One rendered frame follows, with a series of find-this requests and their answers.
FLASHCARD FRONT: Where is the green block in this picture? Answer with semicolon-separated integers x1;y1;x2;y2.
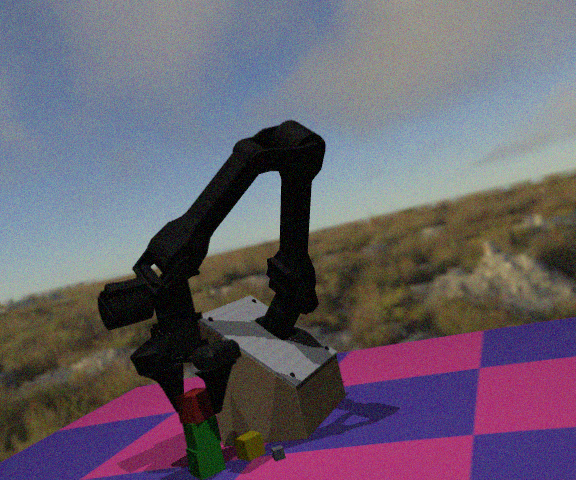
182;415;222;452
185;443;226;480

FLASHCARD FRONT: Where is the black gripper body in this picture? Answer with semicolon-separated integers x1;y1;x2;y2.
153;307;242;370

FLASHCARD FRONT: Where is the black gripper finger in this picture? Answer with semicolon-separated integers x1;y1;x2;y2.
195;360;237;414
144;363;184;413

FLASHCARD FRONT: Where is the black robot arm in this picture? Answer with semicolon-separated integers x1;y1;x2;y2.
98;120;326;376

